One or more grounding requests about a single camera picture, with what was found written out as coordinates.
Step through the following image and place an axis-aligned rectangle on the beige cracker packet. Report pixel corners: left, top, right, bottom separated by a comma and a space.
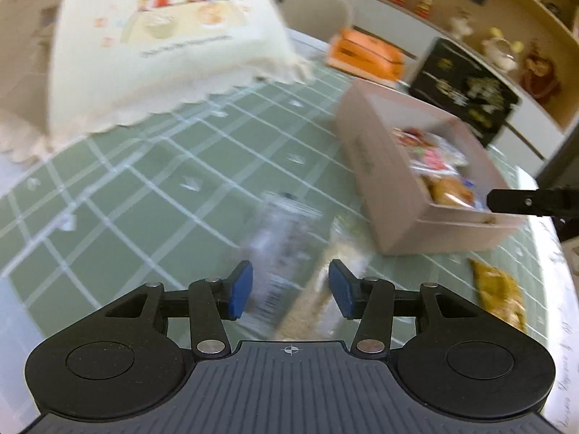
274, 216, 375, 341

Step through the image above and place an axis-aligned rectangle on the clear dark snack packet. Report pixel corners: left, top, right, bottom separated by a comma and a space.
240, 191, 322, 333

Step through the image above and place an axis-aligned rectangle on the yellow snack packet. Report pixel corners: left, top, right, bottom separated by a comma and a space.
470, 260, 527, 333

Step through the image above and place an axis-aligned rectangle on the pink cardboard snack box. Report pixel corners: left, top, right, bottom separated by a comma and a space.
335, 78, 525, 256

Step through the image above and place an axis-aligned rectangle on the green checked tablecloth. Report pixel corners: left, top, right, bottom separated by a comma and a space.
1, 64, 547, 352

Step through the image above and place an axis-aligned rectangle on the white duck figurine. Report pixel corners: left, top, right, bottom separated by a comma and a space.
482, 27, 524, 73

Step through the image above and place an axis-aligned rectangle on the black gift box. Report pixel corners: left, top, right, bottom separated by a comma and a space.
408, 37, 520, 146

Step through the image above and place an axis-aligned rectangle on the orange carton box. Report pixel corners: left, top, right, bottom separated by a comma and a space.
326, 29, 405, 85

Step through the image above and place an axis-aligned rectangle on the cream mesh food cover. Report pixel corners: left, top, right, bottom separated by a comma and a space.
1, 0, 310, 163

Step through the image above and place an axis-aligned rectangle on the beige dining chair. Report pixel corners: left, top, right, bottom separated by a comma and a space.
281, 0, 354, 42

